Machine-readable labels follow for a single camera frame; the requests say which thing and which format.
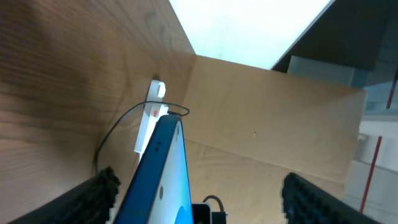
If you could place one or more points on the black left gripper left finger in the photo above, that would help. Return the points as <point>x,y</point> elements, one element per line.
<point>87,203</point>

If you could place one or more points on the brown cardboard right panel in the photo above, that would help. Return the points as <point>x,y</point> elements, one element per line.
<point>248,128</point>

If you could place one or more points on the white power strip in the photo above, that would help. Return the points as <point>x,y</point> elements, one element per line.
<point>153,110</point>

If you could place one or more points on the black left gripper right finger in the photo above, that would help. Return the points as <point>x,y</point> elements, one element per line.
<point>305,203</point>

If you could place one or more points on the blue Galaxy smartphone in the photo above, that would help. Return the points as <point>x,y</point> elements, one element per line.
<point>159,192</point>

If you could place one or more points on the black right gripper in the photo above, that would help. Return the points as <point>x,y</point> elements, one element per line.
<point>219,217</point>

